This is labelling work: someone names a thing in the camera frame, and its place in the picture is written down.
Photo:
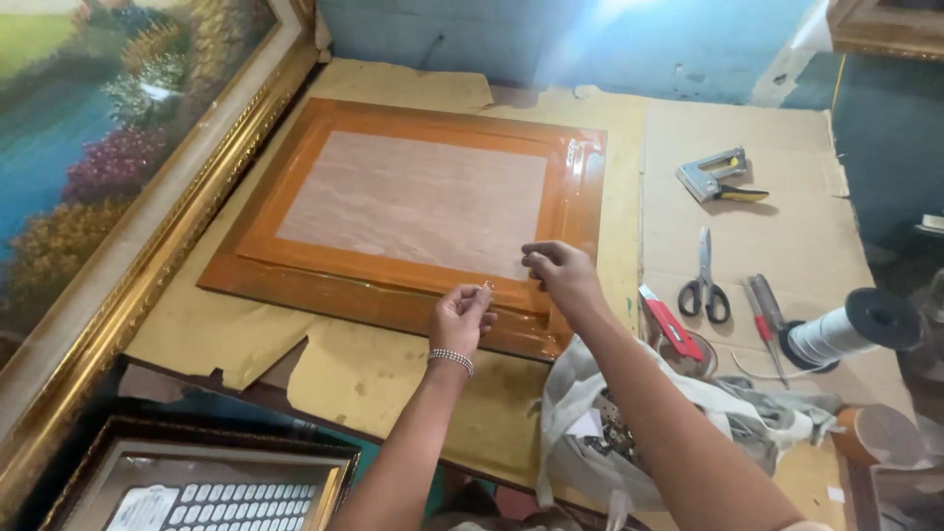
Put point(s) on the person's left hand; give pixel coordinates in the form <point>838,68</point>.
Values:
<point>457,328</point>

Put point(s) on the person's right hand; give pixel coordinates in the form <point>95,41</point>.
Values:
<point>568,276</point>

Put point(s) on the yellowish torn paper sheet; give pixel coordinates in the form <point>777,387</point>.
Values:
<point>413,398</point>

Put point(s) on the red utility knife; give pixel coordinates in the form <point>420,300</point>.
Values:
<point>671,324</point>

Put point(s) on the clear tape roll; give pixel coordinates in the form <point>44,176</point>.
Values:
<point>697,361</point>

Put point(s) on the white plastic bag of hardware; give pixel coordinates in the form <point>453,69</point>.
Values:
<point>590,435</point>

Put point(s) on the silver staple gun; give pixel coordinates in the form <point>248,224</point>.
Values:
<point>712,177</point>

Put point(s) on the brown cardboard sheet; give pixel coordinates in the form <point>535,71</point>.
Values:
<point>782,251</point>

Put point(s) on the dark gold framed picture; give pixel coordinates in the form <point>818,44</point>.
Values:
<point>199,479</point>

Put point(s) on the brown tape roll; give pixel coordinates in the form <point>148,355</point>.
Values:
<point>881,435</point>

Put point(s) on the large gold-framed landscape painting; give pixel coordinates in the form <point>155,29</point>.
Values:
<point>96,177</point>

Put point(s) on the orange wooden picture frame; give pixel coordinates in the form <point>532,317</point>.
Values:
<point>413,199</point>

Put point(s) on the gold wooden frame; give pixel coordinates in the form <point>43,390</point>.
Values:
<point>885,26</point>

